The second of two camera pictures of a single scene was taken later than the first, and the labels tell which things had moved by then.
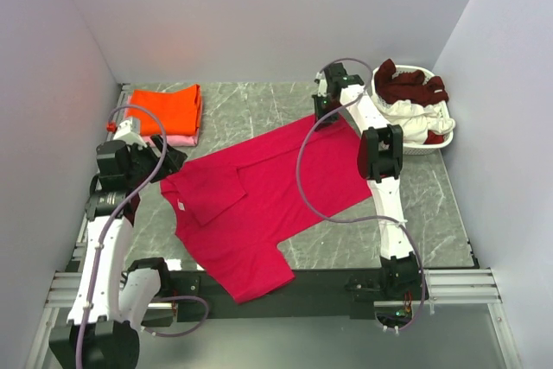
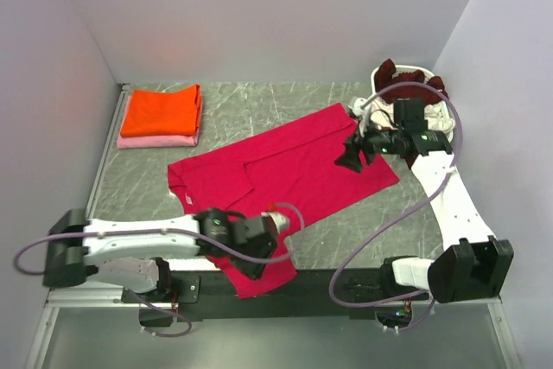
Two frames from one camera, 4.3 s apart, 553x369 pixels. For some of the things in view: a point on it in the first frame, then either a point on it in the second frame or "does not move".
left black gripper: (174, 159) -> (252, 270)
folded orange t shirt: (180, 111) does not move
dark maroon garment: (393, 87) does not move
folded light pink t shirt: (193, 139) does not move
